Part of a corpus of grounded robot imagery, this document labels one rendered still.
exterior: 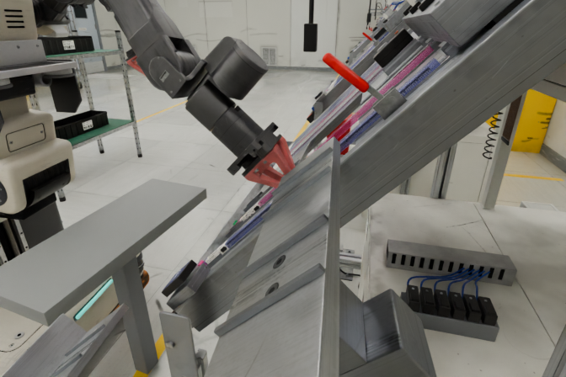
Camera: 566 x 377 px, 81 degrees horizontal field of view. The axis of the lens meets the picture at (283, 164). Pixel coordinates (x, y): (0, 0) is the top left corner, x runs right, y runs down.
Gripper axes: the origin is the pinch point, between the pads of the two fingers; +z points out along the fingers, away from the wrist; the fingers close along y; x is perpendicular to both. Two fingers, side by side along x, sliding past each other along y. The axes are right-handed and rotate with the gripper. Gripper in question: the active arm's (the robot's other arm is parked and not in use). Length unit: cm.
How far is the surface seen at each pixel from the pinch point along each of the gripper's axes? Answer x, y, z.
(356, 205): -8.6, -9.8, 4.7
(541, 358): -7, 3, 51
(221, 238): 25.3, 8.7, -0.3
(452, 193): 5, 135, 88
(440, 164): -10, 60, 38
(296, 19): 90, 873, -154
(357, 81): -18.0, -6.7, -5.3
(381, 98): -18.5, -6.7, -2.0
